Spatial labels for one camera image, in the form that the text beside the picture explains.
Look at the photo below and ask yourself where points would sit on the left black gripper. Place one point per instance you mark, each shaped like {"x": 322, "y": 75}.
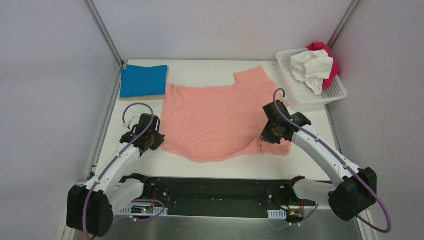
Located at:
{"x": 154, "y": 141}

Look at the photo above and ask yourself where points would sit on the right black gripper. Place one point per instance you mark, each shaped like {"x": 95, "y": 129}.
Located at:
{"x": 271, "y": 132}

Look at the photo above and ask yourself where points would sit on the salmon pink t shirt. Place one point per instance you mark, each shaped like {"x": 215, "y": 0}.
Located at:
{"x": 213, "y": 124}

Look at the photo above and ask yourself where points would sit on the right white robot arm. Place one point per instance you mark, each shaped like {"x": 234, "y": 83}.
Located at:
{"x": 352, "y": 189}

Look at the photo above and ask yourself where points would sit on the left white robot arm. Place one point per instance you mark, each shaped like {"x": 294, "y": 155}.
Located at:
{"x": 92, "y": 207}

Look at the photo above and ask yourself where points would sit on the white plastic basket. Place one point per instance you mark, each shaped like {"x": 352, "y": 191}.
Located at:
{"x": 298, "y": 93}

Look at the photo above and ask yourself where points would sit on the folded blue t shirt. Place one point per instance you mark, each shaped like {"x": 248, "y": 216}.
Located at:
{"x": 144, "y": 80}

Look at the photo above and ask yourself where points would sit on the magenta red t shirt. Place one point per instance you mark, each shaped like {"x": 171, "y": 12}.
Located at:
{"x": 335, "y": 71}

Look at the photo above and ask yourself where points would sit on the left electronics board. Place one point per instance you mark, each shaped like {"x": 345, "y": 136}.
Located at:
{"x": 138, "y": 209}

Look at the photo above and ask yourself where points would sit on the electronics board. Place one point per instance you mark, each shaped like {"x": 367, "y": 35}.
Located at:
{"x": 138, "y": 209}
{"x": 294, "y": 215}

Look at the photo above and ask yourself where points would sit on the crumpled white t shirt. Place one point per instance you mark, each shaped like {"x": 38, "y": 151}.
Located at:
{"x": 312, "y": 68}

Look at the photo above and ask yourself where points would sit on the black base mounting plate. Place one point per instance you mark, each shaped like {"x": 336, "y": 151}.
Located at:
{"x": 232, "y": 198}

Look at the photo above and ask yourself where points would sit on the right electronics board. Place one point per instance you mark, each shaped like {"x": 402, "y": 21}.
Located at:
{"x": 294, "y": 215}

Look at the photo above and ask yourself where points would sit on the aluminium frame rail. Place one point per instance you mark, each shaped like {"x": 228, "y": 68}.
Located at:
{"x": 91, "y": 6}

